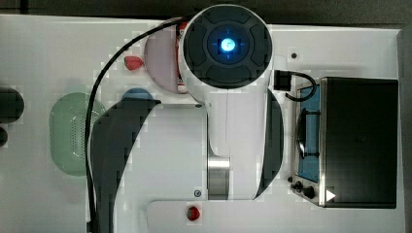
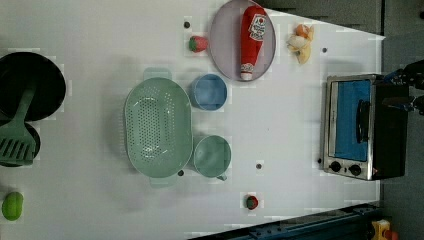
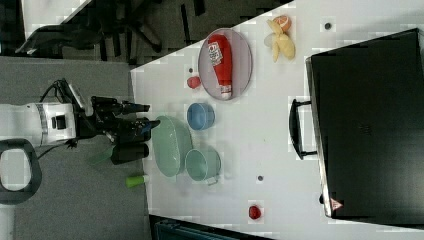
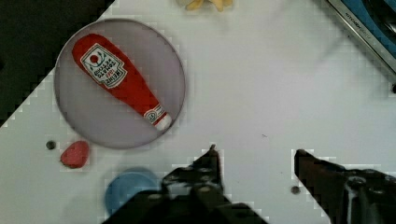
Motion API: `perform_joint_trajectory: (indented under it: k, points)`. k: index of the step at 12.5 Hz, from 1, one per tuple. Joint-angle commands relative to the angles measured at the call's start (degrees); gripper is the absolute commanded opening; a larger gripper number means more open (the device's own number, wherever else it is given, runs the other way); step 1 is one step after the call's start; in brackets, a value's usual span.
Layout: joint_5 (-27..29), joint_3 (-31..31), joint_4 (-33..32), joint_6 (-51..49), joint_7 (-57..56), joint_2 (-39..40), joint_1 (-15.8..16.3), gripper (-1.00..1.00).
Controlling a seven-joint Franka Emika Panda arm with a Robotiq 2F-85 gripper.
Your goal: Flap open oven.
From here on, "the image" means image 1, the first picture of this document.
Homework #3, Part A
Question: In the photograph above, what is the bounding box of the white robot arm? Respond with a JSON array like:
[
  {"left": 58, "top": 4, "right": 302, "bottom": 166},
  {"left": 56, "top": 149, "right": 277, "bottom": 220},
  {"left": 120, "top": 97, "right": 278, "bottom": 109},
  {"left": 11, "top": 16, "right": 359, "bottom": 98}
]
[{"left": 88, "top": 4, "right": 284, "bottom": 233}]

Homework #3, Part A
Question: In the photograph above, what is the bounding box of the red ketchup bottle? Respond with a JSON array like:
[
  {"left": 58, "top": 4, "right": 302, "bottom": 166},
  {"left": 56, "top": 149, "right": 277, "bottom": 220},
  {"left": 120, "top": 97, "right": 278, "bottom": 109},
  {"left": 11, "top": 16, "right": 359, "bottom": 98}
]
[{"left": 175, "top": 21, "right": 188, "bottom": 93}]

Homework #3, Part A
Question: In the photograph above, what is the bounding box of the small red toy tomato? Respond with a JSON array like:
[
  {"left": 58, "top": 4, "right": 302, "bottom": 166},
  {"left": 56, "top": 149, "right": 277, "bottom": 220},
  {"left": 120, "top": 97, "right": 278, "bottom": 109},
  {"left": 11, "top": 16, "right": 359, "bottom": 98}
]
[{"left": 187, "top": 206, "right": 200, "bottom": 221}]

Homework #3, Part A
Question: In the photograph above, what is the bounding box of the grey round plate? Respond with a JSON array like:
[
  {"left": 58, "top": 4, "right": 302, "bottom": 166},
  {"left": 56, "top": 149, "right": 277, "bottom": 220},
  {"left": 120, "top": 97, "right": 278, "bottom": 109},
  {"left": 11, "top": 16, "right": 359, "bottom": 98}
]
[{"left": 144, "top": 25, "right": 187, "bottom": 94}]

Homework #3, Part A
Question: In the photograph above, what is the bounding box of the small black pot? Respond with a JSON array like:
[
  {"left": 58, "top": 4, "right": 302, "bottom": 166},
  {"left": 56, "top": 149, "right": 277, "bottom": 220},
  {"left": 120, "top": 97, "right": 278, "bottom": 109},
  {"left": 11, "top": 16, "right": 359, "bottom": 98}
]
[{"left": 0, "top": 127, "right": 8, "bottom": 147}]

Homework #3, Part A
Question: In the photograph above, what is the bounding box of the red toy strawberry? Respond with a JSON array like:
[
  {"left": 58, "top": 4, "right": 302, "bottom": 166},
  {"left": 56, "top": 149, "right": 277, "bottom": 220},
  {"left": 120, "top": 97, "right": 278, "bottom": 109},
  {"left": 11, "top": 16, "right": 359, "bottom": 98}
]
[{"left": 124, "top": 55, "right": 144, "bottom": 71}]

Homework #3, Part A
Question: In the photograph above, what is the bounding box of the blue cup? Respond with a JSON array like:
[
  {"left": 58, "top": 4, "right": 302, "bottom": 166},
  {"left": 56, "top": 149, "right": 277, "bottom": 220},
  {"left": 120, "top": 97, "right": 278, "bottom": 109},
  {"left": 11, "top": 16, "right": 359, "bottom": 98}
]
[{"left": 122, "top": 87, "right": 153, "bottom": 100}]

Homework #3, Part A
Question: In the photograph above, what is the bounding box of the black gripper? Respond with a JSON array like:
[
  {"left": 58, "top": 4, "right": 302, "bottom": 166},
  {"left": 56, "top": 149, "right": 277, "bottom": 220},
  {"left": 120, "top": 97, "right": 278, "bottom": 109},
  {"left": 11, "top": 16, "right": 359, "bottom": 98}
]
[{"left": 273, "top": 70, "right": 292, "bottom": 91}]

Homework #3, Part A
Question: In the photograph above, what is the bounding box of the green oval colander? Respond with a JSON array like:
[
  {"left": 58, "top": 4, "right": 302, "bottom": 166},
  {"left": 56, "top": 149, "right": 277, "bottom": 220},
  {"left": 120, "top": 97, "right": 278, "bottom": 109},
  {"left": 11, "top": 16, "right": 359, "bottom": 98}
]
[{"left": 50, "top": 92, "right": 89, "bottom": 177}]

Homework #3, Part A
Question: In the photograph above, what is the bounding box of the black frying pan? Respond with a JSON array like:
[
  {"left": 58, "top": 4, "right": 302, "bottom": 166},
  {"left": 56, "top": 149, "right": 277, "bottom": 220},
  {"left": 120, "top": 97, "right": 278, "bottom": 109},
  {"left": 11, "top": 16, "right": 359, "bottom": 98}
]
[{"left": 0, "top": 87, "right": 24, "bottom": 123}]

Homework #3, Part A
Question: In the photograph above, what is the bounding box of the silver toaster oven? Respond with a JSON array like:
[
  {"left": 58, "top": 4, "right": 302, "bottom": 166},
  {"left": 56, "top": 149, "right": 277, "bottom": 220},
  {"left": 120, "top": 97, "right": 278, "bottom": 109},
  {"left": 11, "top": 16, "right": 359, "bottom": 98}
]
[{"left": 289, "top": 77, "right": 398, "bottom": 209}]

